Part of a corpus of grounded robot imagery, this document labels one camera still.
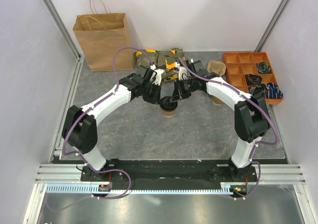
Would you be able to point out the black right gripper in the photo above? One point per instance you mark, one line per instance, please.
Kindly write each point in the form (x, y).
(178, 93)

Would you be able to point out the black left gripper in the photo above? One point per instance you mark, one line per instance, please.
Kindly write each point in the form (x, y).
(156, 98)

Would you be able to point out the black plastic cup lid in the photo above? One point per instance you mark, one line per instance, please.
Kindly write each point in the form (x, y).
(166, 105)

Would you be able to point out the cardboard cup carrier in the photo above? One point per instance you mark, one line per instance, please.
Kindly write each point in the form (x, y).
(217, 67)

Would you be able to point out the brown paper bag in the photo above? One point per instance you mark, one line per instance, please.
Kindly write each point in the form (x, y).
(102, 37)

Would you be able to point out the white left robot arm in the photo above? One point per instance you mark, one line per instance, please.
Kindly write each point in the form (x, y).
(80, 126)

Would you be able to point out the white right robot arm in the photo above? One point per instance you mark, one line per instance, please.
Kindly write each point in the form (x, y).
(251, 119)

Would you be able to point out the camouflage folded cloth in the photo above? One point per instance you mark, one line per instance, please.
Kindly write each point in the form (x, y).
(164, 60)

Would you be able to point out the orange compartment tray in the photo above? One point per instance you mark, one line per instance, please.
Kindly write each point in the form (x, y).
(252, 72)

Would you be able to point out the dark brown rolled sock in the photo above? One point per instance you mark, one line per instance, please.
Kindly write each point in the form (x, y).
(253, 80)

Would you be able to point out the grey patterned rolled sock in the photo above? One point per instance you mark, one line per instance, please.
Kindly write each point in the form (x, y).
(259, 90)

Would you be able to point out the green blue rolled sock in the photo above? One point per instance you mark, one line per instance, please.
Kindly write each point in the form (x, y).
(263, 67)

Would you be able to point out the blue striped rolled sock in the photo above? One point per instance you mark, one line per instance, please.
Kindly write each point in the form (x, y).
(273, 91)

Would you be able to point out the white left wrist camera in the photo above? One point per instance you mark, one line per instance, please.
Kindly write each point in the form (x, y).
(157, 77)

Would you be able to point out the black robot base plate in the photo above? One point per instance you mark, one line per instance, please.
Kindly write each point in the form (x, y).
(168, 174)

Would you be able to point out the white slotted cable duct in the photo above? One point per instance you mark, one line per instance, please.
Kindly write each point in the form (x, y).
(77, 188)

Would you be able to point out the aluminium frame rail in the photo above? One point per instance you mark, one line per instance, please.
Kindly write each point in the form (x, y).
(281, 174)

